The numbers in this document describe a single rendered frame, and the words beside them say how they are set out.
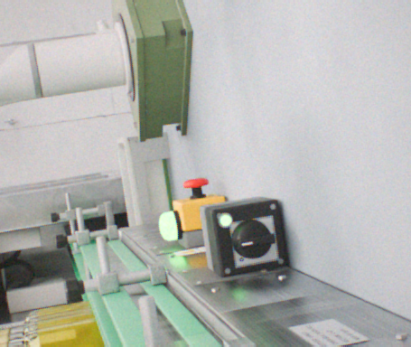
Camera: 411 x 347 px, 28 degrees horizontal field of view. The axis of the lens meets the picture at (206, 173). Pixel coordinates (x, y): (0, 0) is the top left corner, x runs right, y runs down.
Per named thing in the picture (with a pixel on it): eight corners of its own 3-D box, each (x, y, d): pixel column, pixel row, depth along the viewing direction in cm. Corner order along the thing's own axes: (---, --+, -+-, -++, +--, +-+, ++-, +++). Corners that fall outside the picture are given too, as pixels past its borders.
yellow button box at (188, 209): (224, 236, 131) (178, 244, 129) (217, 190, 130) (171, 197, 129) (234, 240, 124) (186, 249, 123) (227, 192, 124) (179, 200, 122)
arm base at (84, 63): (118, 52, 156) (36, 65, 153) (115, -3, 147) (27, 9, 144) (135, 107, 146) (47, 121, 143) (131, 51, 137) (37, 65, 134)
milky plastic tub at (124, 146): (168, 229, 189) (130, 236, 188) (153, 133, 188) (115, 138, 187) (181, 237, 172) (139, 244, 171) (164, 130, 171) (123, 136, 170)
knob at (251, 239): (272, 254, 96) (280, 257, 92) (234, 261, 95) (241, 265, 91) (266, 216, 95) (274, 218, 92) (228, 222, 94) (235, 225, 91)
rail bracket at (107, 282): (166, 279, 110) (66, 297, 108) (158, 225, 110) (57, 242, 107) (171, 284, 106) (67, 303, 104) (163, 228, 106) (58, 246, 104)
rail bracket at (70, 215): (135, 241, 235) (56, 255, 230) (126, 182, 234) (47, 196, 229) (138, 243, 230) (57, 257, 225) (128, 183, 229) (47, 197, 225)
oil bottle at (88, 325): (144, 337, 150) (26, 361, 146) (140, 307, 150) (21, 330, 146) (149, 344, 144) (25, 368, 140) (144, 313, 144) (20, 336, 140)
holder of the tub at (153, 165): (173, 252, 190) (140, 257, 188) (155, 133, 188) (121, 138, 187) (186, 261, 173) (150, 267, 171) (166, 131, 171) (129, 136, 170)
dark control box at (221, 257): (272, 257, 104) (208, 269, 102) (263, 194, 103) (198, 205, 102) (292, 266, 96) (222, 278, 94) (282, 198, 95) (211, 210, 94)
